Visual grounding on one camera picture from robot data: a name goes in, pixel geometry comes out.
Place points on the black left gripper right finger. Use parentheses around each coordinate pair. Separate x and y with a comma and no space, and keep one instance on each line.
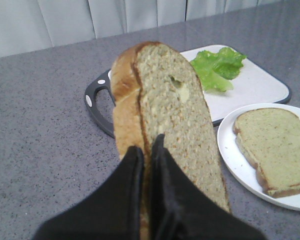
(180,211)

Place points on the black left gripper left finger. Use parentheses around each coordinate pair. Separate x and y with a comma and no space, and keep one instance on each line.
(112,212)

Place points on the bread slice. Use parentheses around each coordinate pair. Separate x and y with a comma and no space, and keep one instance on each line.
(269,139)
(157,91)

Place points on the green lettuce leaf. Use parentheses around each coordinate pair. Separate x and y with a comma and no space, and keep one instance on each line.
(217,70)

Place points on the white round plate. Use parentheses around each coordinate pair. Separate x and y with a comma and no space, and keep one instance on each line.
(237,164)

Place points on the white cutting board black rim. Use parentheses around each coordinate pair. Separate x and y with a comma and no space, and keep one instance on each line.
(252,86)

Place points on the white curtain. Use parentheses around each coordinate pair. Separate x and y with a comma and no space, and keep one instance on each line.
(32,25)

